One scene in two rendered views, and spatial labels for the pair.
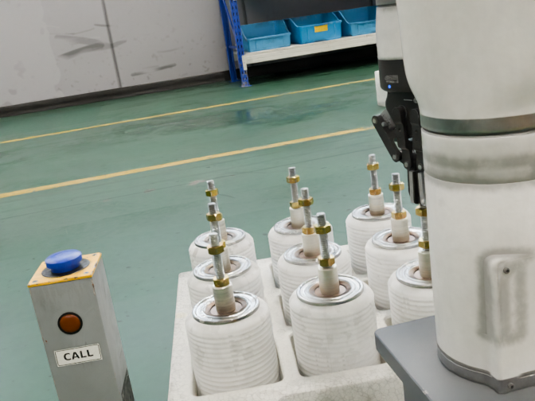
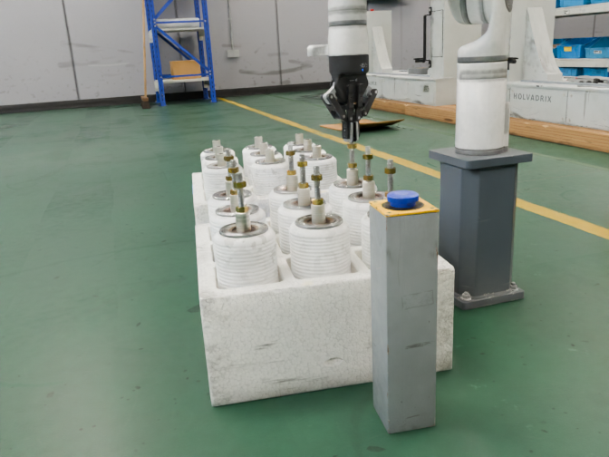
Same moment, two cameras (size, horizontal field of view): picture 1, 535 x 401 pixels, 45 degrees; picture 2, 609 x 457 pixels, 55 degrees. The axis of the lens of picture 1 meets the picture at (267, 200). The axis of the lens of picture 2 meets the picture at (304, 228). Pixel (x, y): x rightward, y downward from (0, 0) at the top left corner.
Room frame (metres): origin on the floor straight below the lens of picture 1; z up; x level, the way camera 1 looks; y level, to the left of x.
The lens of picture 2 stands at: (0.90, 0.94, 0.51)
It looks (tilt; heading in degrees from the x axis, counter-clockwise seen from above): 17 degrees down; 263
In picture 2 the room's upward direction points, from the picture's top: 3 degrees counter-clockwise
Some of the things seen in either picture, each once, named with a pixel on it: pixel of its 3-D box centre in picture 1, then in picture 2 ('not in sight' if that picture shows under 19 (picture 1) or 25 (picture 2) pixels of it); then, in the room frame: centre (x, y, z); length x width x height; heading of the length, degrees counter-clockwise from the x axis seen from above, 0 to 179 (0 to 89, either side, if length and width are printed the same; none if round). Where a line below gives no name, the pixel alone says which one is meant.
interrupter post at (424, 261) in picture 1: (428, 262); (352, 177); (0.66, -0.17, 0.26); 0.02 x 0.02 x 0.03
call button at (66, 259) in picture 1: (64, 263); (402, 200); (0.69, 0.24, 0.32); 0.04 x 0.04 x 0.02
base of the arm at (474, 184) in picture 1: (497, 242); (480, 107); (0.41, -0.15, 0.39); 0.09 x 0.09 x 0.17; 10
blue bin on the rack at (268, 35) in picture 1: (262, 36); not in sight; (5.52, -0.16, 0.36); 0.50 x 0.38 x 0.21; 11
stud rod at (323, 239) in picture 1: (324, 245); (368, 168); (0.66, -0.05, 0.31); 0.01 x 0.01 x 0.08
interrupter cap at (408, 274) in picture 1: (429, 273); (352, 183); (0.66, -0.17, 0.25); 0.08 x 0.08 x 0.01
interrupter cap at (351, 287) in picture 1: (329, 290); (369, 197); (0.66, -0.05, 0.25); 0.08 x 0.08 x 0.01
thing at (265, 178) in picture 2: not in sight; (273, 197); (0.80, -0.48, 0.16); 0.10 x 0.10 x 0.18
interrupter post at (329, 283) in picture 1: (328, 279); (368, 189); (0.66, -0.05, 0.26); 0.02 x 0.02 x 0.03
